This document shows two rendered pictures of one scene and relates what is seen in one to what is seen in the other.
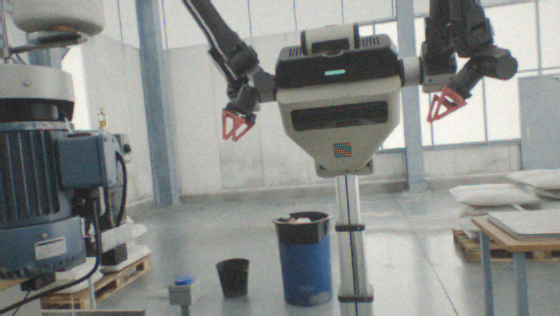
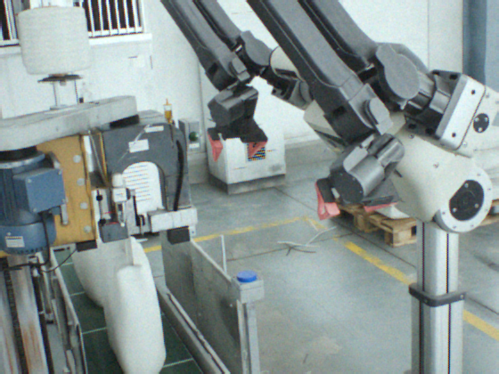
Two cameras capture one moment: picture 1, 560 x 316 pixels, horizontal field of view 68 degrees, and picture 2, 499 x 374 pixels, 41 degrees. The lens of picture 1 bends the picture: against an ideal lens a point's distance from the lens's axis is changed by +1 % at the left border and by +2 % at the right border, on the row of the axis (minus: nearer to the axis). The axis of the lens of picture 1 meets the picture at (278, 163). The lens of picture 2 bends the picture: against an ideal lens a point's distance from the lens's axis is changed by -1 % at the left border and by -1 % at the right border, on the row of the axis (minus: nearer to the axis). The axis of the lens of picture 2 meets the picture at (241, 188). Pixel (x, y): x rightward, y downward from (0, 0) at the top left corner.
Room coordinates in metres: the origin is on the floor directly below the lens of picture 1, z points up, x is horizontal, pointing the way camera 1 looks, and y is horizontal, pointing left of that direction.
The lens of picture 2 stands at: (0.30, -1.30, 1.69)
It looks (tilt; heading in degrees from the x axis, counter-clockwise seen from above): 16 degrees down; 58
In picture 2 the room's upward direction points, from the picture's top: 5 degrees counter-clockwise
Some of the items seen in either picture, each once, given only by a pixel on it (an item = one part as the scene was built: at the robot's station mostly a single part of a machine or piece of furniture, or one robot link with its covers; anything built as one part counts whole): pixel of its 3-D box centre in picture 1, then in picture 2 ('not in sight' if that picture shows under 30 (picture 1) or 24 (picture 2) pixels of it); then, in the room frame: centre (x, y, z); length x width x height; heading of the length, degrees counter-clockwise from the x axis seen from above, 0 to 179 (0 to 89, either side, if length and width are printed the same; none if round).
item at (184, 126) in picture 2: (114, 149); (189, 134); (1.25, 0.49, 1.29); 0.08 x 0.05 x 0.09; 78
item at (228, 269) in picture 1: (234, 278); not in sight; (3.49, 0.47, 0.13); 0.30 x 0.30 x 0.26
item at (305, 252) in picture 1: (305, 256); not in sight; (3.27, -0.15, 0.32); 0.51 x 0.48 x 0.65; 168
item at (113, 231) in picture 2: (64, 256); (112, 229); (0.98, 0.53, 1.04); 0.08 x 0.06 x 0.05; 168
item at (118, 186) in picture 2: not in sight; (120, 199); (0.99, 0.47, 1.14); 0.05 x 0.04 x 0.16; 168
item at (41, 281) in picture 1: (38, 280); (85, 244); (0.90, 0.55, 1.01); 0.06 x 0.04 x 0.02; 168
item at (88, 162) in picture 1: (90, 168); (40, 193); (0.73, 0.33, 1.25); 0.10 x 0.08 x 0.12; 13
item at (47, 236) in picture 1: (27, 197); (21, 202); (0.71, 0.43, 1.21); 0.15 x 0.15 x 0.25
